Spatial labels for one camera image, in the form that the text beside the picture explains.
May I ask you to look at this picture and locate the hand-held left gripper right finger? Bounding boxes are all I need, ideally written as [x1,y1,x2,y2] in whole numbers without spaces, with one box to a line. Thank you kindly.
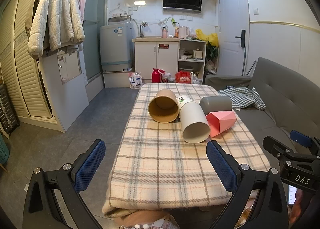
[206,140,289,229]

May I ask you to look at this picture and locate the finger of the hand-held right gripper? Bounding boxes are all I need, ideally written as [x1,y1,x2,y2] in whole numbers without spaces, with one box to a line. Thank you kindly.
[290,130,320,157]
[263,136,320,162]

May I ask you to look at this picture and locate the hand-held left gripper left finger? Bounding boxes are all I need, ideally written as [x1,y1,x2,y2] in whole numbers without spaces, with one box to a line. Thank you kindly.
[23,139,106,229]

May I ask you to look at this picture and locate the pink faceted cup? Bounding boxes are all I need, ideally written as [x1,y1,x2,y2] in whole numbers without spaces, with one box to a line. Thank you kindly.
[205,110,237,138]

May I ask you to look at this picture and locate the white cup with green print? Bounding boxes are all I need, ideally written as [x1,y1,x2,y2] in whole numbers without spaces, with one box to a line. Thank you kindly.
[177,95,211,144]

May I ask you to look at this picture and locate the grey cup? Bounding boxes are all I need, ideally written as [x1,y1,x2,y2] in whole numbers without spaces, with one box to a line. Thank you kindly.
[199,96,233,116]

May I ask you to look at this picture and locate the brown paper cup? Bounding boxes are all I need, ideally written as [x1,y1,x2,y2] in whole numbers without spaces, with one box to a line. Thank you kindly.
[148,89,180,123]

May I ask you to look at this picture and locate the grey sofa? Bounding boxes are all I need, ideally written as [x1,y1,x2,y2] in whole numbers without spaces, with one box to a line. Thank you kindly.
[204,57,320,159]

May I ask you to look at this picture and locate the plaid blanket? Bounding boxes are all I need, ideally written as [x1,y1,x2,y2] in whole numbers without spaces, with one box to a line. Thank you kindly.
[102,82,272,218]

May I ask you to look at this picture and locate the checked cloth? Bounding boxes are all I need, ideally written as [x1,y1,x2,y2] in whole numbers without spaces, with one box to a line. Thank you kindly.
[218,87,266,111]

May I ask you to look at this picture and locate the white cabinet panel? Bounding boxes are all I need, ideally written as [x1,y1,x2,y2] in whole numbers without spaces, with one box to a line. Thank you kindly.
[40,49,89,133]

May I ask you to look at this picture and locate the teal basket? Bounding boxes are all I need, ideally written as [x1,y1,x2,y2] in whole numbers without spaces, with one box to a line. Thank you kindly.
[0,132,10,165]

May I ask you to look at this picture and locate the white plastic bag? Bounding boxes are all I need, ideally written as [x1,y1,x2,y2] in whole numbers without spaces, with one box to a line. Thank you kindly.
[190,72,202,85]

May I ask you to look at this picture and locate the white and blue package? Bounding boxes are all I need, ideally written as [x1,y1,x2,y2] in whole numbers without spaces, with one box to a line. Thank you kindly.
[128,72,143,90]

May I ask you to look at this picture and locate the red bag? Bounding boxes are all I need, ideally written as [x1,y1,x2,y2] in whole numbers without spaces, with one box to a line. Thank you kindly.
[175,71,192,84]

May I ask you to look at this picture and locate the black crate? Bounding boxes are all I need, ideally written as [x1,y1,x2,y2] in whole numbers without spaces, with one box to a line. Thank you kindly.
[0,85,20,135]

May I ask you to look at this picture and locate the white open shelf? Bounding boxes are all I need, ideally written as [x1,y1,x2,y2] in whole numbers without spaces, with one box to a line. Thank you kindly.
[178,39,207,85]

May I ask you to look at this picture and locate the glass shower door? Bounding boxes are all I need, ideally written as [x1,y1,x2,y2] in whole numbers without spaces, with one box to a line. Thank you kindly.
[82,0,109,87]

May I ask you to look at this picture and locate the grey washing machine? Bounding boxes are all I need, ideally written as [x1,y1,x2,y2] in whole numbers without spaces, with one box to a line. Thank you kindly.
[99,17,133,72]

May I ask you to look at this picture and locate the white sink cabinet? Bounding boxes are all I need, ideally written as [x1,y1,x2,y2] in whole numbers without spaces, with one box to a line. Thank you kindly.
[132,37,180,84]

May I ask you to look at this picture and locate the yellow plastic bag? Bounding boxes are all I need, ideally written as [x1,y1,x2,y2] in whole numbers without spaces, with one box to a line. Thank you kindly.
[195,29,219,46]

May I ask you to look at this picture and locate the louvered wardrobe doors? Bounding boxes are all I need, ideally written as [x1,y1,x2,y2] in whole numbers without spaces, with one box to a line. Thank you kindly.
[0,0,60,124]

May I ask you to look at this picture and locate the white door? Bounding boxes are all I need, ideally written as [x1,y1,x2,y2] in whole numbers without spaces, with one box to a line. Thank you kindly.
[218,0,250,75]

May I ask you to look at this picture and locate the pink electric kettle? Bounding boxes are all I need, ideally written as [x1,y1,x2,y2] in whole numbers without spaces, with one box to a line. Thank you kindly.
[178,26,190,39]

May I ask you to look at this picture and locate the white padded jacket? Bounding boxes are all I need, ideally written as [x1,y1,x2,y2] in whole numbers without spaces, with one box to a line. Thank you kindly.
[27,0,85,60]

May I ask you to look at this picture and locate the clothes hanger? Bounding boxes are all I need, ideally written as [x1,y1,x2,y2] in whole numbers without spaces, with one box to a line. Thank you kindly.
[109,4,127,16]

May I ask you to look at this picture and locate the pink hanging garment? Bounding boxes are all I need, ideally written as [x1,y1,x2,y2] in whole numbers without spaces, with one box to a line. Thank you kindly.
[74,0,86,25]

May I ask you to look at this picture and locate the mop handle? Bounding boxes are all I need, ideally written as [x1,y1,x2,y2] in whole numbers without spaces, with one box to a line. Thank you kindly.
[242,46,257,75]

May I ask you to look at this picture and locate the black door handle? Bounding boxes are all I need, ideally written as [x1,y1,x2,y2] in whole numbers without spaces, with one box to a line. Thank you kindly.
[235,29,246,47]

